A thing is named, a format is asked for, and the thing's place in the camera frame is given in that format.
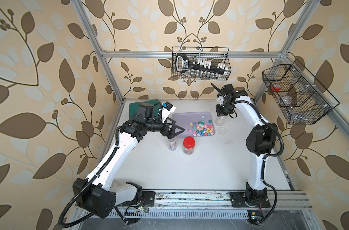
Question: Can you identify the red lid candy jar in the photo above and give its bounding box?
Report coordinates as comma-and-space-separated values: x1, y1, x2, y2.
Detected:
183, 137, 195, 155

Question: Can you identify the clear plastic jar lid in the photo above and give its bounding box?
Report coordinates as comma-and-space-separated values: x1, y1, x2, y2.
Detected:
218, 127, 228, 135

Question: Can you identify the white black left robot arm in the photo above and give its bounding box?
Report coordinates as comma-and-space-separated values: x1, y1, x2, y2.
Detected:
58, 117, 185, 228

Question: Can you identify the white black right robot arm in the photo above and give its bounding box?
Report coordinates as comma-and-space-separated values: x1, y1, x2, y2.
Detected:
211, 84, 284, 225

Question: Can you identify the small clear sprinkles jar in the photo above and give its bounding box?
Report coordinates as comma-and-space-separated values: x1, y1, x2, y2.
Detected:
168, 138, 177, 151

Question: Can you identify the pile of star candies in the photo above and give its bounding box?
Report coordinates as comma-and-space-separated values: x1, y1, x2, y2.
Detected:
187, 115, 215, 137

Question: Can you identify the lilac plastic tray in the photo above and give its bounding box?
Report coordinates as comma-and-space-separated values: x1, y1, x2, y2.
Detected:
172, 112, 213, 138

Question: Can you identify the green plastic tool case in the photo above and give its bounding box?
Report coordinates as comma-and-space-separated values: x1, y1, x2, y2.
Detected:
128, 99, 161, 118

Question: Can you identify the black socket set rack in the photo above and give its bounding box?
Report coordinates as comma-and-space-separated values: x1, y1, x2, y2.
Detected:
172, 52, 232, 77

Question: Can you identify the red item in basket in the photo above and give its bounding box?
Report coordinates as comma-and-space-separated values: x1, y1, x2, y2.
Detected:
271, 83, 282, 92

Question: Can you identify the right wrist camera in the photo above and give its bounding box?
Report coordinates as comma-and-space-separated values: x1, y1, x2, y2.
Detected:
211, 83, 228, 105

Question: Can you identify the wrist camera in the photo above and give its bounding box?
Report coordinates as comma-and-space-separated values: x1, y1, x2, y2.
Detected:
159, 102, 176, 123
211, 83, 228, 105

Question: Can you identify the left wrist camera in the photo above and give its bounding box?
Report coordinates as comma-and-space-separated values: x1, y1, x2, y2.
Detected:
159, 102, 176, 123

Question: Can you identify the black wire basket back wall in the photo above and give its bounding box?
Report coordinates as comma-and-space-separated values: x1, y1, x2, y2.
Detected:
171, 46, 232, 81

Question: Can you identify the black wire basket wall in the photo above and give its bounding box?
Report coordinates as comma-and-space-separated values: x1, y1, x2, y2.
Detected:
171, 46, 232, 81
262, 59, 340, 125

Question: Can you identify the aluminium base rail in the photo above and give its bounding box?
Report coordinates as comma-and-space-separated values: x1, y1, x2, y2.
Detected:
118, 190, 316, 222

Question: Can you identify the black wire basket right wall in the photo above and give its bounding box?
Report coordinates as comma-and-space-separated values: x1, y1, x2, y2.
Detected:
262, 59, 340, 125

